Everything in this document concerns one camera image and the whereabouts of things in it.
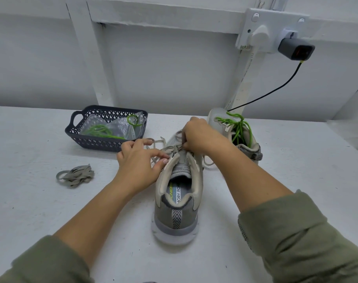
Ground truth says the person's right hand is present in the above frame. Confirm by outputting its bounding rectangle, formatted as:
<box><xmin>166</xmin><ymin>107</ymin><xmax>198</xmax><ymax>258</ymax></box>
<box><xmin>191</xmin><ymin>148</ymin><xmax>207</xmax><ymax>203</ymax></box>
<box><xmin>182</xmin><ymin>116</ymin><xmax>234</xmax><ymax>160</ymax></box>

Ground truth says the person's left hand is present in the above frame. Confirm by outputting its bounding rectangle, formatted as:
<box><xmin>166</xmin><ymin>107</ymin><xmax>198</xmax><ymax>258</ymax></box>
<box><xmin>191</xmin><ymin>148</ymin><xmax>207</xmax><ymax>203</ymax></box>
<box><xmin>113</xmin><ymin>138</ymin><xmax>170</xmax><ymax>196</ymax></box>

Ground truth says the beige shoelace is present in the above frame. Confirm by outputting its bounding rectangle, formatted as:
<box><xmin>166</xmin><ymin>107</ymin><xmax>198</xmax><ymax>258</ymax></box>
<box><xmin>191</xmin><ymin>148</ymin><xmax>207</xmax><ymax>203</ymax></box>
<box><xmin>145</xmin><ymin>135</ymin><xmax>218</xmax><ymax>170</ymax></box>
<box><xmin>56</xmin><ymin>164</ymin><xmax>95</xmax><ymax>188</ymax></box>

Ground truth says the green shoelace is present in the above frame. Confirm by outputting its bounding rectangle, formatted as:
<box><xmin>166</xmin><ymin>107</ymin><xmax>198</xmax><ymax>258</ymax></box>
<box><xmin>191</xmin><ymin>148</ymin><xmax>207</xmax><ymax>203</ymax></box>
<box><xmin>81</xmin><ymin>114</ymin><xmax>143</xmax><ymax>141</ymax></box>
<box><xmin>215</xmin><ymin>112</ymin><xmax>253</xmax><ymax>149</ymax></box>

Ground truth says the clear plastic bag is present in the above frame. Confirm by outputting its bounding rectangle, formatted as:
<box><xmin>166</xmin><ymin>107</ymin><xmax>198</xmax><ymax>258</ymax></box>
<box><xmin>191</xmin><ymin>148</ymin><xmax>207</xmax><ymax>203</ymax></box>
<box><xmin>79</xmin><ymin>114</ymin><xmax>146</xmax><ymax>142</ymax></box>

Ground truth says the gray sneaker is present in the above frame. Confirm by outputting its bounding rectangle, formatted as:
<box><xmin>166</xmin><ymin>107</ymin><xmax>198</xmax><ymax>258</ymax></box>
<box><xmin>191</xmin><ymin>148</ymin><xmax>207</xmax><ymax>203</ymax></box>
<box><xmin>207</xmin><ymin>108</ymin><xmax>264</xmax><ymax>170</ymax></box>
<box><xmin>152</xmin><ymin>131</ymin><xmax>205</xmax><ymax>246</ymax></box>

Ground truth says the person's left forearm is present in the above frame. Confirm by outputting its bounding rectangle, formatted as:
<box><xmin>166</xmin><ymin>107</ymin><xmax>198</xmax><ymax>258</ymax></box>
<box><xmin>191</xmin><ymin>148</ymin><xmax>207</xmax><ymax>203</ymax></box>
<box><xmin>0</xmin><ymin>180</ymin><xmax>140</xmax><ymax>283</ymax></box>

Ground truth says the dark plastic lattice basket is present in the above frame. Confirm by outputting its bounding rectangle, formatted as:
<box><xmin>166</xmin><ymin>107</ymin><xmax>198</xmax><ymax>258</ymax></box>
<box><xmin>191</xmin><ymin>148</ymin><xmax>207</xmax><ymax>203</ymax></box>
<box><xmin>65</xmin><ymin>105</ymin><xmax>149</xmax><ymax>153</ymax></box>

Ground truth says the white plug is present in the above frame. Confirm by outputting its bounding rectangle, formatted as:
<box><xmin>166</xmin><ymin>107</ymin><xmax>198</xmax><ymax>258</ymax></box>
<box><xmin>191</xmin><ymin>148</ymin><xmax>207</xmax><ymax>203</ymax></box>
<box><xmin>250</xmin><ymin>25</ymin><xmax>272</xmax><ymax>48</ymax></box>

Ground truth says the gray charger adapter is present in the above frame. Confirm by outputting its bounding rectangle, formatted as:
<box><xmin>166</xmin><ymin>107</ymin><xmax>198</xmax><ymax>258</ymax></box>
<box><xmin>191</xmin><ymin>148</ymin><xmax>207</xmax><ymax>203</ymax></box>
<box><xmin>278</xmin><ymin>37</ymin><xmax>316</xmax><ymax>61</ymax></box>

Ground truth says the white cable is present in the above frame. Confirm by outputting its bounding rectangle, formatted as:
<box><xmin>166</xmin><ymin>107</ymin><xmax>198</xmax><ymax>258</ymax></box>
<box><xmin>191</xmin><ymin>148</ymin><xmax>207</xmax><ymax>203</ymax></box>
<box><xmin>229</xmin><ymin>48</ymin><xmax>257</xmax><ymax>110</ymax></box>

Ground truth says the black cable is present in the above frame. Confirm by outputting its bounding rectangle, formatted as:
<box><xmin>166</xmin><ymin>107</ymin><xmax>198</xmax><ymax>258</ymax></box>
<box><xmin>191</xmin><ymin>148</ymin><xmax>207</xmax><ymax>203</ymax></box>
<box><xmin>227</xmin><ymin>61</ymin><xmax>304</xmax><ymax>112</ymax></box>

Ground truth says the white wall socket plate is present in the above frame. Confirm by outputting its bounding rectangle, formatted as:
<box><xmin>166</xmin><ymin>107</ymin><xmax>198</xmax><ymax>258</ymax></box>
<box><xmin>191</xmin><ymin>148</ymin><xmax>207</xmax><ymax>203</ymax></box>
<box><xmin>236</xmin><ymin>9</ymin><xmax>310</xmax><ymax>53</ymax></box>

